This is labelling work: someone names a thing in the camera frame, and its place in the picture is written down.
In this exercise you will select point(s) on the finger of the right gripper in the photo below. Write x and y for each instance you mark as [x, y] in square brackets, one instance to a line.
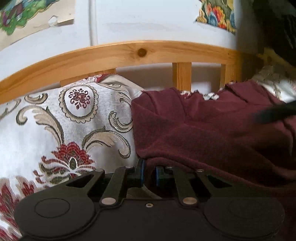
[276, 113]

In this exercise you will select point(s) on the wooden bed frame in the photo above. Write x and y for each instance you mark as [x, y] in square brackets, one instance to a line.
[76, 65]

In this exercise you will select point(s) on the cartoon poster green left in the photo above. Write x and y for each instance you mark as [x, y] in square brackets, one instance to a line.
[20, 19]

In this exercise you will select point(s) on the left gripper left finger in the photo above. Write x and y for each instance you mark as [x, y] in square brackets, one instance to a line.
[122, 179]

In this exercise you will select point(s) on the floral white red bedspread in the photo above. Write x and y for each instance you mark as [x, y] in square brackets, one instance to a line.
[59, 149]

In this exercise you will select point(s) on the cartoon poster colourful right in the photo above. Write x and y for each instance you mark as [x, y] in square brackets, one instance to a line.
[218, 13]

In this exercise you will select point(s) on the white wall conduit pipe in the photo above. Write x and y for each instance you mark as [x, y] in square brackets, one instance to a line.
[93, 23]

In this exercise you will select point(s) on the black quilted jacket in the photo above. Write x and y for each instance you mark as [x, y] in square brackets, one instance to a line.
[275, 23]

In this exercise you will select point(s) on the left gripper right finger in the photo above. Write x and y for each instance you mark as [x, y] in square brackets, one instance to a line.
[172, 182]

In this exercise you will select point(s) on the maroon long-sleeve shirt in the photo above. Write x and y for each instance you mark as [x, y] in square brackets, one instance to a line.
[219, 136]

